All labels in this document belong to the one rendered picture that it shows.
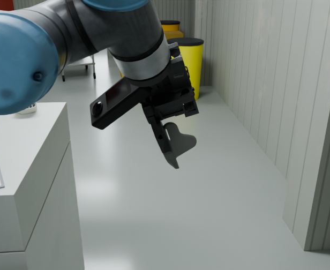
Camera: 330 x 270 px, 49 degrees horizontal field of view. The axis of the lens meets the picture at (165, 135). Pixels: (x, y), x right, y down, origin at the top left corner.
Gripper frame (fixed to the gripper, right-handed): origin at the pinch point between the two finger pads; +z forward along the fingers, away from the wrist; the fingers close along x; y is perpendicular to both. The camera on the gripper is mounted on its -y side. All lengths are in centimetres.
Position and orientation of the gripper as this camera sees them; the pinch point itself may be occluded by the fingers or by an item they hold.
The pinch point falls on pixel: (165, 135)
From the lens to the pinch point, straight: 67.9
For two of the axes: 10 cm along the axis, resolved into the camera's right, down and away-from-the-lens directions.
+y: 9.5, -3.0, -0.9
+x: -2.1, -8.2, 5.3
